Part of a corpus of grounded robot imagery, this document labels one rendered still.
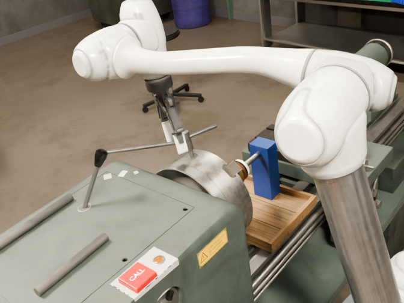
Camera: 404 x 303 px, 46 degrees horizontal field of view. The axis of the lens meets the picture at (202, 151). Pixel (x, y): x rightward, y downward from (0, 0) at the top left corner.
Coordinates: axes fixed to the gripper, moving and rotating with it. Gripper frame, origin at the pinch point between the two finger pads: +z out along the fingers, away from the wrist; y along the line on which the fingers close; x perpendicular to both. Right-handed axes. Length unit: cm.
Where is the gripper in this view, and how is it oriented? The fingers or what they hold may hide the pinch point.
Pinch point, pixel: (175, 140)
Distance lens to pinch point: 142.2
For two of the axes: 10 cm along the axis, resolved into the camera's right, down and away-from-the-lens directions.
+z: 2.3, 8.7, 4.3
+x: 9.0, -3.6, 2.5
